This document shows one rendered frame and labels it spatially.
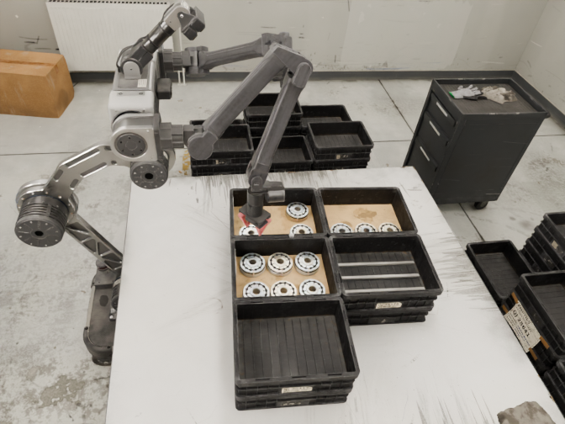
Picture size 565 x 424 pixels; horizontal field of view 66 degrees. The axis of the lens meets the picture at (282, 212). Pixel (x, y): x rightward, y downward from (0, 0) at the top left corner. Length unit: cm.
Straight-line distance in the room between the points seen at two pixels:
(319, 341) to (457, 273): 83
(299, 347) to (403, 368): 43
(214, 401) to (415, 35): 424
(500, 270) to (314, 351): 162
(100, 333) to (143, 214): 63
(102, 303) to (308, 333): 124
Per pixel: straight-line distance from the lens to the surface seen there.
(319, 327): 167
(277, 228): 195
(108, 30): 447
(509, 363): 202
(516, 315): 259
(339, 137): 317
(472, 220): 361
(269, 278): 177
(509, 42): 571
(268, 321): 166
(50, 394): 261
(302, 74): 131
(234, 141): 301
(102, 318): 246
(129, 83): 153
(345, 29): 477
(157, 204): 226
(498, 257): 303
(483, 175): 340
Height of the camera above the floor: 225
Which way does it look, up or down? 44 degrees down
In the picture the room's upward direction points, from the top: 7 degrees clockwise
